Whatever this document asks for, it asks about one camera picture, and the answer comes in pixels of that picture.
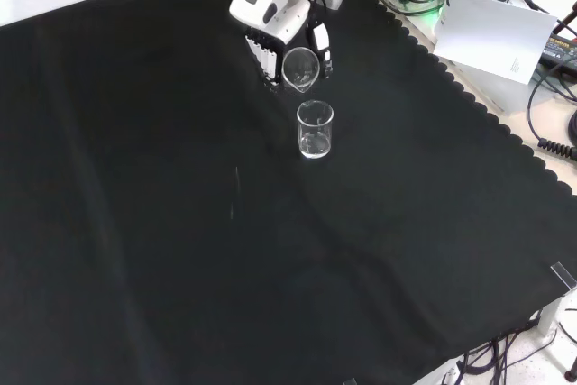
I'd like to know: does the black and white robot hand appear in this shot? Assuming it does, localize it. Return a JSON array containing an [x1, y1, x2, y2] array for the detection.
[[228, 0, 344, 91]]

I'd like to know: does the grey tape strip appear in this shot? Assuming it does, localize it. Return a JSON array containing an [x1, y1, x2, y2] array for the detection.
[[550, 261, 577, 290]]

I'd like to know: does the pale board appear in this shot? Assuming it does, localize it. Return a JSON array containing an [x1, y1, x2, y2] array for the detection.
[[432, 0, 559, 86]]

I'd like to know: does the black cable bundle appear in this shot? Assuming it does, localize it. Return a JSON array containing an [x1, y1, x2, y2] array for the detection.
[[459, 329, 558, 385]]

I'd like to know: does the clear glass beaker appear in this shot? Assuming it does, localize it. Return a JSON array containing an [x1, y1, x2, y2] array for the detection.
[[296, 99, 335, 160], [281, 46, 321, 95]]

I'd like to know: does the black cloth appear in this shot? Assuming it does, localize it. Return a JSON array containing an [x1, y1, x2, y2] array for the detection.
[[0, 0, 577, 385]]

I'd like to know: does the black coiled cable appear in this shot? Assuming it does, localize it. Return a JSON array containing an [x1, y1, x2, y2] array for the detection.
[[536, 137, 577, 160]]

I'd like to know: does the black power adapter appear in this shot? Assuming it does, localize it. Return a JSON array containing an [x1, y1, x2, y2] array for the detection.
[[538, 28, 577, 69]]

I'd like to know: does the glass rod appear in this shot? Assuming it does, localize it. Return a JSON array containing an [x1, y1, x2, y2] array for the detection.
[[229, 166, 241, 221]]

